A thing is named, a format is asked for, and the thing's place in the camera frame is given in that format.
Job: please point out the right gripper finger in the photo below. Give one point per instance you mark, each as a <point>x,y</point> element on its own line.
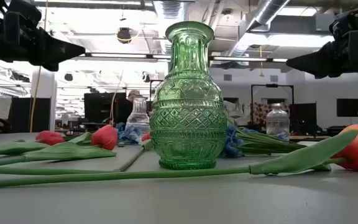
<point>312,63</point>

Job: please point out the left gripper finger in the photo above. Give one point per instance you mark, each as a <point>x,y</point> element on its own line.
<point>61,51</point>

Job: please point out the red artificial tulip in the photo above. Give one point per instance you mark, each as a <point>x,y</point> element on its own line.
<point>50,138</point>
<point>105,137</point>
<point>146,137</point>

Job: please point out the blue artificial flower bunch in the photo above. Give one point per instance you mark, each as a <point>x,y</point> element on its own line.
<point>129,133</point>
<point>232,143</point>

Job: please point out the clear glass vase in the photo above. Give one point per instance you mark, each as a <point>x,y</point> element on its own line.
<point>138,118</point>
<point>277,121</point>

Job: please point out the green patterned glass vase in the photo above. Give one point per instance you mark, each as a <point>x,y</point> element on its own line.
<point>188,124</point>

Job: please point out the black panel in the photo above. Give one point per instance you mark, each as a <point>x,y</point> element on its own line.
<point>303,118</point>
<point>20,115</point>

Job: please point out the ceiling light strip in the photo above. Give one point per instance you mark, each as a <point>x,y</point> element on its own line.
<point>118,55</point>
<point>244,59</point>

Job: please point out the black ceiling dome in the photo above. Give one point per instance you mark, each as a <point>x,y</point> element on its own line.
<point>124,35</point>

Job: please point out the black monitor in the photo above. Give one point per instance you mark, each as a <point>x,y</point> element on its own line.
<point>104,107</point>

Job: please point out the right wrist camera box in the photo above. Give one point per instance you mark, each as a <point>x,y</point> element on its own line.
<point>346,23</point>

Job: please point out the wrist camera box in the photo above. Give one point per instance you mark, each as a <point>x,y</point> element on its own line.
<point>23,14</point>
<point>346,23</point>

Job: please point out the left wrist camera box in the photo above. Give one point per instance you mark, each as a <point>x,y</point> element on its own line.
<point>23,14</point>

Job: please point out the black frame stand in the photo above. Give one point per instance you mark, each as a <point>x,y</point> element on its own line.
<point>272,85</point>

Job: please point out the wall television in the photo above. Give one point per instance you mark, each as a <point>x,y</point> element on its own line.
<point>350,107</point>

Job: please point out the silver ventilation duct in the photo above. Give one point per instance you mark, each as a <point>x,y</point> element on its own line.
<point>269,12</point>

